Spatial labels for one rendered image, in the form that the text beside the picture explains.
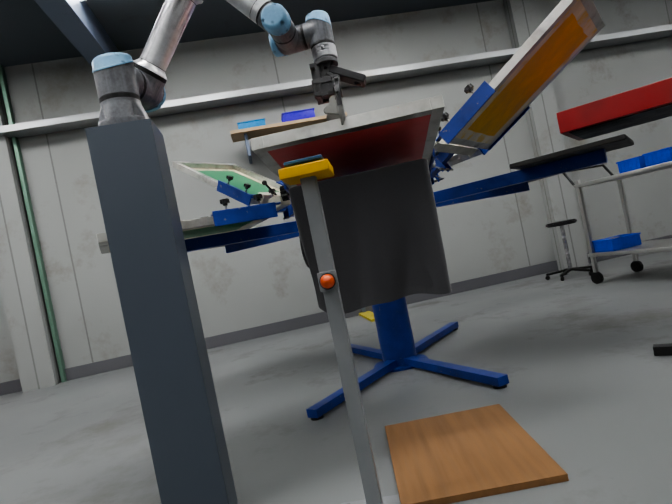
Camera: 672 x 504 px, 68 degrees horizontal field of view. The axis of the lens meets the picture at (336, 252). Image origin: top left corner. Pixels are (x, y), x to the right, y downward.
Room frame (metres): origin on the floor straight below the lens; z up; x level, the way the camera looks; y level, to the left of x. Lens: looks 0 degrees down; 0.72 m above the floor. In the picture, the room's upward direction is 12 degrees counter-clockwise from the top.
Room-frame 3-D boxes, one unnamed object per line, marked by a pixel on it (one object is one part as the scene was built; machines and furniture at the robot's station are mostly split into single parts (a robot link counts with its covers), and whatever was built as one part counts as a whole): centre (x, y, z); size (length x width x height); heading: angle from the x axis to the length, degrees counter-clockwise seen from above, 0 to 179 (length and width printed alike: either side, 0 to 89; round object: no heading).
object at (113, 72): (1.50, 0.54, 1.37); 0.13 x 0.12 x 0.14; 171
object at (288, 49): (1.53, 0.01, 1.39); 0.11 x 0.11 x 0.08; 81
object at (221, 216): (2.54, 0.58, 1.05); 1.08 x 0.61 x 0.23; 114
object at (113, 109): (1.49, 0.54, 1.25); 0.15 x 0.15 x 0.10
